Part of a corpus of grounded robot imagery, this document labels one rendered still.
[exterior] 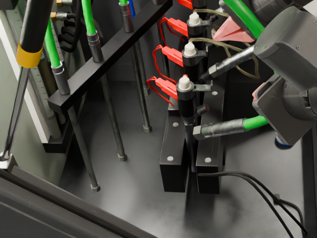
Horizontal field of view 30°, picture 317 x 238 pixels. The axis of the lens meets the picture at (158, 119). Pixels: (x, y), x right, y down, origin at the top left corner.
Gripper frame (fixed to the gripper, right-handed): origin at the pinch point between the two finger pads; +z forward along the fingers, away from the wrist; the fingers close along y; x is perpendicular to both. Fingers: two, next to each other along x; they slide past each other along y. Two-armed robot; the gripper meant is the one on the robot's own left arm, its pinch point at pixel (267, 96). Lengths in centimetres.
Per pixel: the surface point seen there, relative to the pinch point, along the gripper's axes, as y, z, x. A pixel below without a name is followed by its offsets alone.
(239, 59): -8.5, 22.1, -0.9
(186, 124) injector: 4.5, 25.6, 1.9
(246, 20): -0.6, -7.5, -10.3
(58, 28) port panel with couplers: 6, 50, -24
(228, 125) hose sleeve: 4.5, 6.4, 1.2
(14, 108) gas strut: 24.3, -13.1, -19.6
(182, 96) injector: 3.2, 20.6, -3.1
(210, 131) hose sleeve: 6.2, 9.6, 0.9
